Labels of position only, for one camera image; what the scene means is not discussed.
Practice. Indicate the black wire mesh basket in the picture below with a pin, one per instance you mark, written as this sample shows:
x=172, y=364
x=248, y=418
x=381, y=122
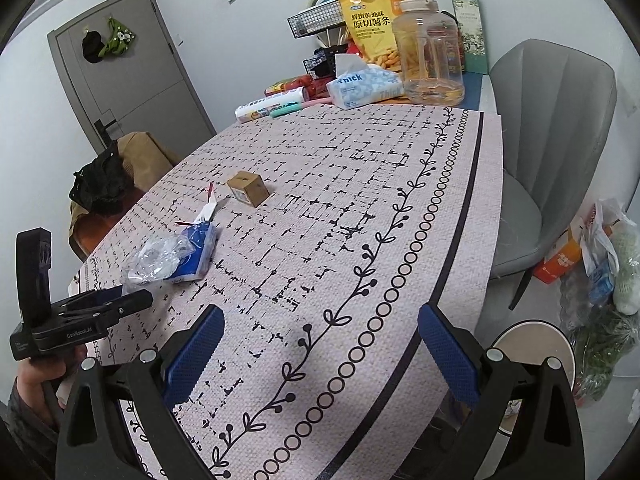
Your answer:
x=316, y=19

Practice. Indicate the blue tissue packet wrapper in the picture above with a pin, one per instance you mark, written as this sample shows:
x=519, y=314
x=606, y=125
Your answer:
x=193, y=267

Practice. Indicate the blue white tissue pack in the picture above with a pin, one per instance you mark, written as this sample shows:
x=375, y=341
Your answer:
x=358, y=83

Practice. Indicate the bag of green vegetables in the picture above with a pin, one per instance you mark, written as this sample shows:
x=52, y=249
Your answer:
x=599, y=345

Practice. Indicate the small brown cardboard box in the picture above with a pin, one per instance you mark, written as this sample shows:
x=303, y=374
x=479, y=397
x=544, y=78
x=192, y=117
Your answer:
x=248, y=188

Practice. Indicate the pink pen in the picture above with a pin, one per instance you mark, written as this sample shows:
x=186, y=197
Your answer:
x=316, y=102

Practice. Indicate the green tall carton box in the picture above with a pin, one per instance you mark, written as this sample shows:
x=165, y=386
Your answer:
x=472, y=34

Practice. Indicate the teal pen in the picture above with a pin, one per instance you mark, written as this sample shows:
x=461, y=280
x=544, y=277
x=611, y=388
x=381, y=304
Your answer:
x=284, y=110

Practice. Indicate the torn red white wrapper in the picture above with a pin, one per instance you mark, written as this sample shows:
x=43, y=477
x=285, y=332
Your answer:
x=207, y=212

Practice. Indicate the green cloth on door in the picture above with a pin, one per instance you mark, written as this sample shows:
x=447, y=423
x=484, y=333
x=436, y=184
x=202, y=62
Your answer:
x=119, y=41

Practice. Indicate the black pen holder cup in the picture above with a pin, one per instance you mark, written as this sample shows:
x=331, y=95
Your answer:
x=324, y=61

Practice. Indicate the grey door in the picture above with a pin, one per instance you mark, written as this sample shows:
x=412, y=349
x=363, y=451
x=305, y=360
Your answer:
x=145, y=89

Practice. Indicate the person's left hand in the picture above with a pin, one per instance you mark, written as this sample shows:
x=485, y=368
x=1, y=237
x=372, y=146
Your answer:
x=31, y=376

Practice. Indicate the white roll of bags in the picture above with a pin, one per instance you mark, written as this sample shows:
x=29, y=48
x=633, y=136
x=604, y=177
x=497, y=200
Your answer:
x=264, y=106

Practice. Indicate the black jacket on chair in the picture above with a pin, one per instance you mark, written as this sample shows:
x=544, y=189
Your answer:
x=102, y=186

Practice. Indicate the beige round trash bin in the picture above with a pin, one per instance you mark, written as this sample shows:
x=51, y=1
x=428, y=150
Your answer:
x=533, y=341

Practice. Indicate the brown wooden chair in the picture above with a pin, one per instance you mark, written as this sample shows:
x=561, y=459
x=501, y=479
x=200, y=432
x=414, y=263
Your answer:
x=147, y=161

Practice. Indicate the white plastic bag of groceries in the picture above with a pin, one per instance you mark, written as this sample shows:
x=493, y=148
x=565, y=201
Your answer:
x=610, y=253

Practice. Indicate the clear plastic water jug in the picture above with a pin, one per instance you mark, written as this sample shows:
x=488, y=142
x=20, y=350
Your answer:
x=428, y=45

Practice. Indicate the clear plastic bag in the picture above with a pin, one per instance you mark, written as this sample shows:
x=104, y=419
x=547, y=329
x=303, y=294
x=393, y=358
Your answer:
x=156, y=261

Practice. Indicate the yellow snack bag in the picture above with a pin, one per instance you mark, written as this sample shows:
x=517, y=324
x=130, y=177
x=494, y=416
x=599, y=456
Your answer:
x=369, y=23

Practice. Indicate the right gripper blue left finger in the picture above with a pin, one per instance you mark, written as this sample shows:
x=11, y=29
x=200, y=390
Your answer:
x=186, y=354

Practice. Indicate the red candy package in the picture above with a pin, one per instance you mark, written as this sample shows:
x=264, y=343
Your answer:
x=289, y=84

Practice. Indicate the grey upholstered chair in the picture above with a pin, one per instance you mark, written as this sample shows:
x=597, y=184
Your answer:
x=556, y=104

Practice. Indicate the orange cardboard box on floor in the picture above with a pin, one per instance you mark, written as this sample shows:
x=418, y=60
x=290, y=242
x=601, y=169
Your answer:
x=563, y=254

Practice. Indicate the black hat on door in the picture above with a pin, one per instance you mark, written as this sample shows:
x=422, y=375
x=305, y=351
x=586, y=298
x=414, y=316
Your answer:
x=92, y=46

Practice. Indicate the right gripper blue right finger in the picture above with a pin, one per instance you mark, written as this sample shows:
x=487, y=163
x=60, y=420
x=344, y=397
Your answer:
x=455, y=352

